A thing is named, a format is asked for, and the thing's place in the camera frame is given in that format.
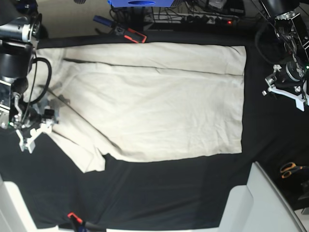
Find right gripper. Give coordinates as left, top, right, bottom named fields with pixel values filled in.
left=11, top=98, right=59, bottom=134

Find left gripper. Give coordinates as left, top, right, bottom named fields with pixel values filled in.
left=262, top=64, right=309, bottom=102

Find white T-shirt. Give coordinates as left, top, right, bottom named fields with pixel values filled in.
left=37, top=43, right=247, bottom=173

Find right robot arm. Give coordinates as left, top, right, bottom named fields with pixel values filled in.
left=0, top=0, right=56, bottom=130

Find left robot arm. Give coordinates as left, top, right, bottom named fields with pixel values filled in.
left=255, top=0, right=309, bottom=106

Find orange clamp bottom edge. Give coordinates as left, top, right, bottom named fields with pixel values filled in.
left=67, top=212, right=83, bottom=224

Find white power strip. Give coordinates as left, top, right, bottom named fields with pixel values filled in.
left=180, top=14, right=222, bottom=24

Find blue orange clamp tool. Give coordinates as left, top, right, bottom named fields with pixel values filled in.
left=93, top=15, right=147, bottom=44

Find blue plastic box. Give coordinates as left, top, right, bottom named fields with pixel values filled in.
left=107, top=0, right=174, bottom=7

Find orange handled scissors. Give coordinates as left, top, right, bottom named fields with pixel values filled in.
left=280, top=162, right=309, bottom=179

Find white table frame left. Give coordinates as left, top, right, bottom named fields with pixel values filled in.
left=0, top=174, right=60, bottom=232

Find white table frame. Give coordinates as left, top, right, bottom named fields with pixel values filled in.
left=0, top=174, right=60, bottom=232
left=218, top=162, right=306, bottom=232

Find white table frame right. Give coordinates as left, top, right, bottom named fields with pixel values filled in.
left=218, top=162, right=306, bottom=232

